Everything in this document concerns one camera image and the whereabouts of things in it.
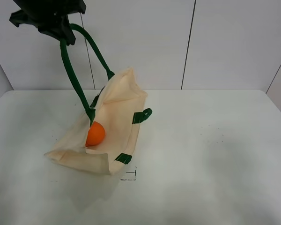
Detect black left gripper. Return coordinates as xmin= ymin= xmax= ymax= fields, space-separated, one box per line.
xmin=9 ymin=0 xmax=86 ymax=45

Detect white linen bag green handles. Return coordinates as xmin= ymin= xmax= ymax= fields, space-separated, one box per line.
xmin=45 ymin=23 xmax=152 ymax=175

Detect orange fruit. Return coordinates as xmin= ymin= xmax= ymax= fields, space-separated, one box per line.
xmin=85 ymin=121 xmax=105 ymax=147

